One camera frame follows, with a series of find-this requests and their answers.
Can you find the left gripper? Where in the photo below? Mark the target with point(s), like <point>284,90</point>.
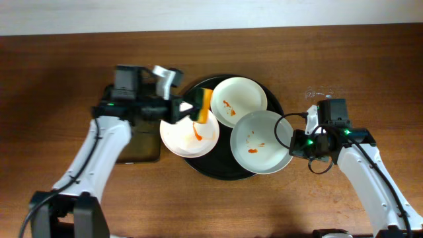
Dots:
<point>175,109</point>

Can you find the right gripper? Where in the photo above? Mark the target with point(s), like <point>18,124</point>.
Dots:
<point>296,143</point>

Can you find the green and orange sponge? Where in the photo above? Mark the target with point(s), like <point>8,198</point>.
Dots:
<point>202,101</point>

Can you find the grey-white plate with ketchup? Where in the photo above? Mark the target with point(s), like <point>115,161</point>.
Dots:
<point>258,142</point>

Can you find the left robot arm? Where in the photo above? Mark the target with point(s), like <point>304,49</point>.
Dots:
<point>72,208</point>

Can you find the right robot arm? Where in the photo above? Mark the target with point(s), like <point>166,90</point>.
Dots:
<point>355,153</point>

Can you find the round black serving tray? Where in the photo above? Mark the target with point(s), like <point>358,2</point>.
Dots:
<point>219,163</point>

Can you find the black rectangular water tray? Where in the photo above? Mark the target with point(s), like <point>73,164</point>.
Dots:
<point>145,144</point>

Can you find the white plate with ketchup streak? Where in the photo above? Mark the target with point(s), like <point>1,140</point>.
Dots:
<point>190,139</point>

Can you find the cream plate with ketchup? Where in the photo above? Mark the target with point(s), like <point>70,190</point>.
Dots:
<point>236,97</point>

